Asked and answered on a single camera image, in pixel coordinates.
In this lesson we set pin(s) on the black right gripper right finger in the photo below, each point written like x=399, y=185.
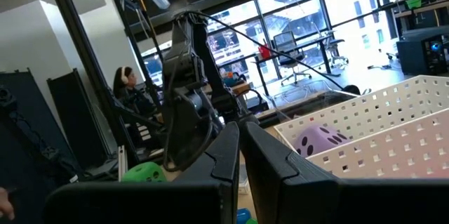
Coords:
x=315, y=199

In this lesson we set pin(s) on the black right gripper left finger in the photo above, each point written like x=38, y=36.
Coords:
x=140, y=203

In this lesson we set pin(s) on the purple foam die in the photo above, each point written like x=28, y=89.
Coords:
x=315, y=139

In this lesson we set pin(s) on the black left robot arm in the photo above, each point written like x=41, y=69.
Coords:
x=186, y=76

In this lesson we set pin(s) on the green foam die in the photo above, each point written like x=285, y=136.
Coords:
x=144, y=174

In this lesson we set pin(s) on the white perforated bin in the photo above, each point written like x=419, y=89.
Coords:
x=403, y=146

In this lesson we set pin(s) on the black panel board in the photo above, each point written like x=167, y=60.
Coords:
x=21, y=129
x=77, y=118

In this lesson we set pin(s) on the clear plastic bin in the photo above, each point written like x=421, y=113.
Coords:
x=308, y=94

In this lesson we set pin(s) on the person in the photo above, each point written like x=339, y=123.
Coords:
x=126, y=90

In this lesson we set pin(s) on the person's hand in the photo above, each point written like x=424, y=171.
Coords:
x=5, y=204

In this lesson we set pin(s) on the black office chair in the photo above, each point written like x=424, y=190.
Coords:
x=289, y=46
x=333, y=46

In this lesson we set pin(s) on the red jug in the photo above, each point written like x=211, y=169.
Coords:
x=264, y=52

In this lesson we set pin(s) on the black computer case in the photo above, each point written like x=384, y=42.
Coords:
x=421, y=55

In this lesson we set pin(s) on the green storage bin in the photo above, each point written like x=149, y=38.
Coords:
x=414, y=3

